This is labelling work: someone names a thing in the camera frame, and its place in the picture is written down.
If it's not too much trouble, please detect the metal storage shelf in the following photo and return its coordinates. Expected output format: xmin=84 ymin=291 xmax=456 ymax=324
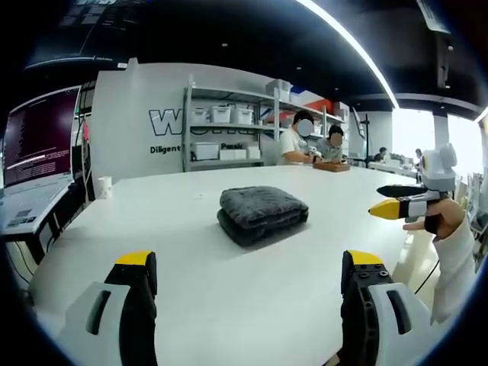
xmin=181 ymin=74 xmax=350 ymax=173

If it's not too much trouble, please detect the ceiling light strip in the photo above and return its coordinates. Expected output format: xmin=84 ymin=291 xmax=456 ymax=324
xmin=295 ymin=0 xmax=400 ymax=110

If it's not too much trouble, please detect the black cable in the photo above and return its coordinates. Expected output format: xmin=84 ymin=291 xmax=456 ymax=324
xmin=413 ymin=258 xmax=440 ymax=295

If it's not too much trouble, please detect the person's right hand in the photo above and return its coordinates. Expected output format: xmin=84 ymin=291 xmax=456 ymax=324
xmin=403 ymin=197 xmax=467 ymax=243

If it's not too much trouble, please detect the dark grey towel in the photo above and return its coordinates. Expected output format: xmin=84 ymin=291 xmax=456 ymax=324
xmin=217 ymin=185 xmax=310 ymax=249

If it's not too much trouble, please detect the wooden tray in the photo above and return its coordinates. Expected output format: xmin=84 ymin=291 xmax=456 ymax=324
xmin=312 ymin=161 xmax=352 ymax=173

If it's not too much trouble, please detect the open laptop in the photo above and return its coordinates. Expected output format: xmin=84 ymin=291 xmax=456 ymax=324
xmin=0 ymin=85 xmax=82 ymax=235

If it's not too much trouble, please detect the white paper cup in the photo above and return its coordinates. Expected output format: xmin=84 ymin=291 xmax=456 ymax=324
xmin=98 ymin=175 xmax=113 ymax=200

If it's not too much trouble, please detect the black stand pole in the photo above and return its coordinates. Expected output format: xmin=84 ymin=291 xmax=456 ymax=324
xmin=360 ymin=113 xmax=373 ymax=169

